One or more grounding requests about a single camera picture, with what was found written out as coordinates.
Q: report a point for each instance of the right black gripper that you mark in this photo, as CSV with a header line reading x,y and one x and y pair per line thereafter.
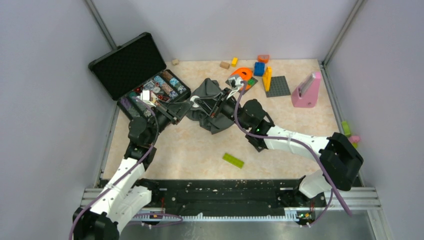
x,y
222,97

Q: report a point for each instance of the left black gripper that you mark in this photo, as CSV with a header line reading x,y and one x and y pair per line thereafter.
x,y
174,111

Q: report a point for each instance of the grey t-shirt garment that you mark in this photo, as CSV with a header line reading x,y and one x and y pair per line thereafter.
x,y
206,88

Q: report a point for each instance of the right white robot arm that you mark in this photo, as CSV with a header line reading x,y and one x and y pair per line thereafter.
x,y
338,160

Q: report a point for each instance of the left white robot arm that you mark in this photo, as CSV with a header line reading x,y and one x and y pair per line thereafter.
x,y
105,217

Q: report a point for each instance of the tan wooden block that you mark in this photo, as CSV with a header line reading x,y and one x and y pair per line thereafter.
x,y
224,65

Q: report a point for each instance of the small green lego brick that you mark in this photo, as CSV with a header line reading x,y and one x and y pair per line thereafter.
x,y
252,81

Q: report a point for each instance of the orange letter e block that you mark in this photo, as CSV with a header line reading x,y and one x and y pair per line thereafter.
x,y
245,72

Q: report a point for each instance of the small beige wooden cube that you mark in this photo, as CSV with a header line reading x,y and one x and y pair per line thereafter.
x,y
175,62

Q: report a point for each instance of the small yellow block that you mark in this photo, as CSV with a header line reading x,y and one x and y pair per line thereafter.
x,y
234,62

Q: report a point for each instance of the small dark grey baseplate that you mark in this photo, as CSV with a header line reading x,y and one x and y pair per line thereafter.
x,y
247,87

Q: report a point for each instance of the lime green lego brick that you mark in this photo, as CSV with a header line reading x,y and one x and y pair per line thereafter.
x,y
233,160

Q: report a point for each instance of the black open poker chip case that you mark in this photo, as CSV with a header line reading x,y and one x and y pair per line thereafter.
x,y
135,66

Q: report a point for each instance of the blue lego block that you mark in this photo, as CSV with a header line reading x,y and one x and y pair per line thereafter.
x,y
259,69

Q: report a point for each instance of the yellow upright lego block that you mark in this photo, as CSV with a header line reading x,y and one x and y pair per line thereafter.
x,y
267,78

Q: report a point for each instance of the large grey lego baseplate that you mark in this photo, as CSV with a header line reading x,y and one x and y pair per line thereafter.
x,y
278,87

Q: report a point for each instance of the orange curved toy piece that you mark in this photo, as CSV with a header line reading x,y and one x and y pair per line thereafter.
x,y
263,58

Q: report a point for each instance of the pink wedge stand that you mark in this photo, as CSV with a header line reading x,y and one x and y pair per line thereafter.
x,y
306,93

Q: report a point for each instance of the green block outside table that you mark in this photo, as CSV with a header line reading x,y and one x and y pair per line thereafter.
x,y
346,128

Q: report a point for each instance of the pink block outside table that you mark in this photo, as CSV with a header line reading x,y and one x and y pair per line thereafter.
x,y
354,140

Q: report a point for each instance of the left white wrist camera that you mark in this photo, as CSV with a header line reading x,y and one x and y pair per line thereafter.
x,y
145,97

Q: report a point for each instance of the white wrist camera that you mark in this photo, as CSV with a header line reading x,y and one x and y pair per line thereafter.
x,y
145,97
236,82

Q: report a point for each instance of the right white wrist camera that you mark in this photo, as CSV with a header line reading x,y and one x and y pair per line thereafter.
x,y
236,82

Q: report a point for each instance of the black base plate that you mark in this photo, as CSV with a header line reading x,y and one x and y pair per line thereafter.
x,y
228,198

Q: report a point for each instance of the white cable duct rail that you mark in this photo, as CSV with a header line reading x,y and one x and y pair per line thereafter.
x,y
290,216

